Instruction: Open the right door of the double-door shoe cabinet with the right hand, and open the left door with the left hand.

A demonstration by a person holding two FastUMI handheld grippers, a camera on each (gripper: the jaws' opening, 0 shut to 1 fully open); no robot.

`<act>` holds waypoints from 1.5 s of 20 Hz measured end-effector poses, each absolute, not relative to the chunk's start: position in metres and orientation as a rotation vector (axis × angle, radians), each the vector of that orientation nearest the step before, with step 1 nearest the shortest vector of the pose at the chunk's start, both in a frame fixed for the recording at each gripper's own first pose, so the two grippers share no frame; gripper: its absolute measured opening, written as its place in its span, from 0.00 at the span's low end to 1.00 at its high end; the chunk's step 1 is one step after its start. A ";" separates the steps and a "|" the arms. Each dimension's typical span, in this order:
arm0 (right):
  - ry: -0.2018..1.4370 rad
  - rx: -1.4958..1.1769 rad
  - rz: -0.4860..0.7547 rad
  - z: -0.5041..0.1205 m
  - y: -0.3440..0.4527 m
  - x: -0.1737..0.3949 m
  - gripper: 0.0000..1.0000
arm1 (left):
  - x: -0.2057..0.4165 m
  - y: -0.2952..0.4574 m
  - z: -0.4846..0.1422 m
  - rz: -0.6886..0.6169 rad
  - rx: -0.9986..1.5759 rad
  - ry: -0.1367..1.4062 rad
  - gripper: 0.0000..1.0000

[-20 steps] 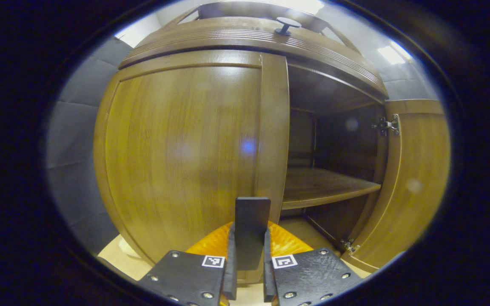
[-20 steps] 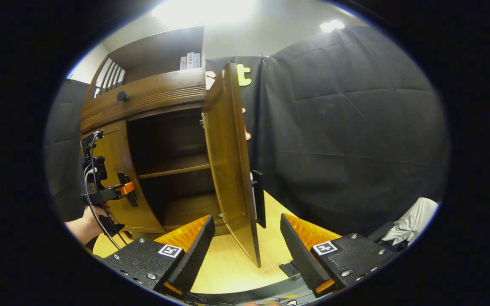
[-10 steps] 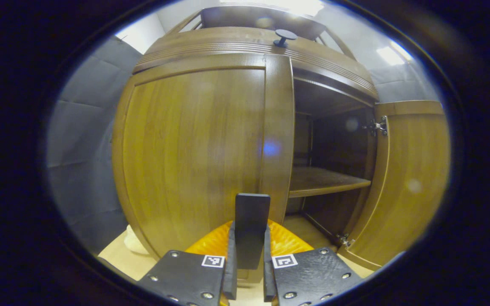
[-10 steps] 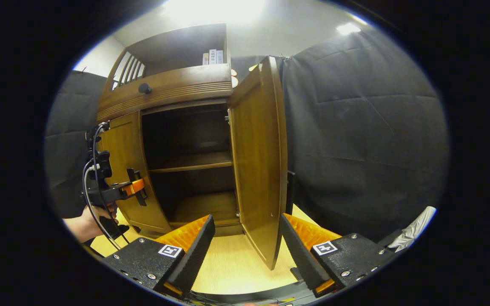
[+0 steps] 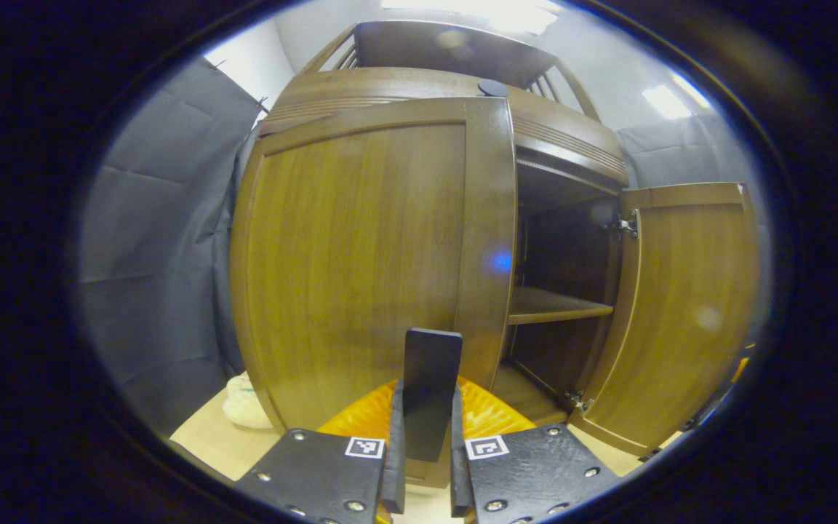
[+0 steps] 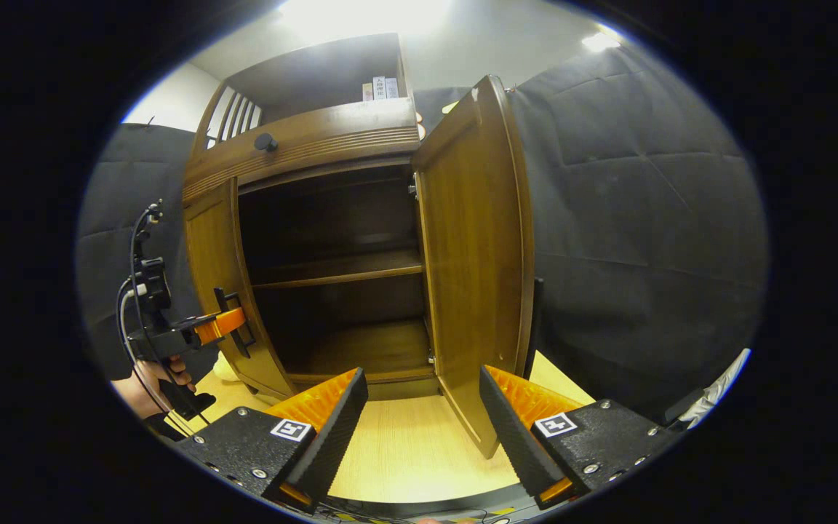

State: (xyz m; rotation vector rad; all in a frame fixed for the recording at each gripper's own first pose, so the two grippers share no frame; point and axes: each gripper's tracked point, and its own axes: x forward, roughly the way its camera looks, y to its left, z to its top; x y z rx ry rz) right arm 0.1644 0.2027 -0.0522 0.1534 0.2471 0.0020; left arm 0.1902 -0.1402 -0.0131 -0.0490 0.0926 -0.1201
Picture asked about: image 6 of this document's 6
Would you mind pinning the white small box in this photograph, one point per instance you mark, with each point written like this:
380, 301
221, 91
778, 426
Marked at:
380, 88
392, 88

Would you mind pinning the wooden inner shelf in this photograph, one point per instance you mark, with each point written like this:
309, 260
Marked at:
339, 269

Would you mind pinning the black backdrop cloth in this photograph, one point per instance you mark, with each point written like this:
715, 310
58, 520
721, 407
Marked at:
644, 240

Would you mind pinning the wooden cabinet door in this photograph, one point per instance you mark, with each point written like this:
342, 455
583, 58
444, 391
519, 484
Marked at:
212, 247
473, 255

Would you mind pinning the white cloth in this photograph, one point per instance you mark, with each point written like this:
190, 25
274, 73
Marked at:
721, 382

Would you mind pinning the wooden double-door shoe cabinet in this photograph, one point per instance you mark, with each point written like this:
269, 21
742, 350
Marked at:
332, 349

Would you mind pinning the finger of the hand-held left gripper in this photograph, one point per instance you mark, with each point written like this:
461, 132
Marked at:
222, 324

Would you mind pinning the small ceiling light panel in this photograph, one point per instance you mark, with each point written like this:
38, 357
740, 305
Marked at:
601, 40

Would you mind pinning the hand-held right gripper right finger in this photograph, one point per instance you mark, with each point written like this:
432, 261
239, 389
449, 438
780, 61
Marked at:
510, 437

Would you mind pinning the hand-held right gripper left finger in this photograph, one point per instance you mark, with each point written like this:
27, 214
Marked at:
335, 444

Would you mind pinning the large ceiling light panel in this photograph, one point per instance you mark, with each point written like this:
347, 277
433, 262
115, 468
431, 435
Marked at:
361, 14

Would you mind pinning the black round drawer knob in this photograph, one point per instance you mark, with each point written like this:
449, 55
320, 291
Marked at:
266, 143

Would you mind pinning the tan small box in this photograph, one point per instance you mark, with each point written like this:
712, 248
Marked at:
367, 92

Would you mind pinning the wooden cabinet drawer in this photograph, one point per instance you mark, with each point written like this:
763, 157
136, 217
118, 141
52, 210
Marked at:
317, 138

